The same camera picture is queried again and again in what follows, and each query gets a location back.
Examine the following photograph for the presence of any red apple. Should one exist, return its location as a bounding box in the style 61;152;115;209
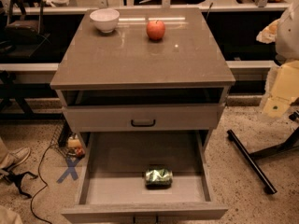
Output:
146;21;165;41

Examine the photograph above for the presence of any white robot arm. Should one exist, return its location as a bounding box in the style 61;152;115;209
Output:
256;2;299;119

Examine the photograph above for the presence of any black chair at left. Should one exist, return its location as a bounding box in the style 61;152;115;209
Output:
0;0;49;58

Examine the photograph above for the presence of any black strap on floor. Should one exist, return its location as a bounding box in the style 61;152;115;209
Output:
2;171;39;200

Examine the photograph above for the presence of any white sneaker shoe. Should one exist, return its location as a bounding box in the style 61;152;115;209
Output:
0;147;31;170

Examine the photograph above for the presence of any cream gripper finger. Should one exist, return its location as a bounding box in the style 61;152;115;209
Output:
261;61;299;119

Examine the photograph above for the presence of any crushed green can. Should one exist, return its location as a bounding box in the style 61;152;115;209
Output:
145;168;173;186

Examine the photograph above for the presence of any black floor cable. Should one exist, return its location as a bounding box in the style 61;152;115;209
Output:
29;143;54;224

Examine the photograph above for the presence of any black table base leg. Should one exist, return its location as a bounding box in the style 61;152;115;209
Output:
226;109;299;195

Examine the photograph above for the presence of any grey cabinet with counter top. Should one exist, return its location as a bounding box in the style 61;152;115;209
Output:
50;7;235;144

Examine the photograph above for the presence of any white ceramic bowl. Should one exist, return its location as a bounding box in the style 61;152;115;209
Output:
90;8;120;33

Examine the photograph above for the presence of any wire basket with items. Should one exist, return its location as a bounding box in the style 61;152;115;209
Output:
50;121;85;159

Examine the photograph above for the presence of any open grey lower drawer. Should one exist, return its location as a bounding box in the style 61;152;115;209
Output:
62;131;228;224

